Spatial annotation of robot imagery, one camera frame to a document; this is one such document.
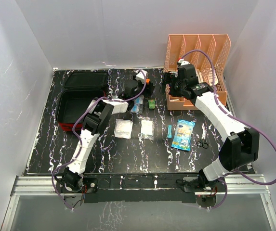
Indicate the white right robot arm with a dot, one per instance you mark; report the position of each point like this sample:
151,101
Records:
240,143

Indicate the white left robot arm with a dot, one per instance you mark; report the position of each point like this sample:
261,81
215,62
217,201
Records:
94,122

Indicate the black handled metal scissors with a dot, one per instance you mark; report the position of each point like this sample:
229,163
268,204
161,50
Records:
202,142

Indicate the small green medicine box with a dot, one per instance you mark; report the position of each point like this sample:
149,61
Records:
152,104

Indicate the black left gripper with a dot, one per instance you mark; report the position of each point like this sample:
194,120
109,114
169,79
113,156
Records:
148,92

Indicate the white gauze pad packet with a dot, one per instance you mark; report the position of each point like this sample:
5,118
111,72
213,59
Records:
123,128

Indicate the clear bag blue bandage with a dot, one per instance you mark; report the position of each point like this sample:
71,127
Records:
138,105

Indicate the small teal sachet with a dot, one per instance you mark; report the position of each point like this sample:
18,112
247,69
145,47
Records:
169,133

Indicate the red black medicine case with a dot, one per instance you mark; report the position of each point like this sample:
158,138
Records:
80,88

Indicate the peach plastic desk organizer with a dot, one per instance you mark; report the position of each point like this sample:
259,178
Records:
216,46

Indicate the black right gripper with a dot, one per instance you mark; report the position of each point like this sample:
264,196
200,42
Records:
167,77

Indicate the clear bag white gauze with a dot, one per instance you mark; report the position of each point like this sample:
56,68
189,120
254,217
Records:
147,128

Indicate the blue cotton swab packet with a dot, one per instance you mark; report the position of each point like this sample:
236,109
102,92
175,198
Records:
182,136

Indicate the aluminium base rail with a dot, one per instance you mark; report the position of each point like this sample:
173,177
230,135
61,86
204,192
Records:
92,183

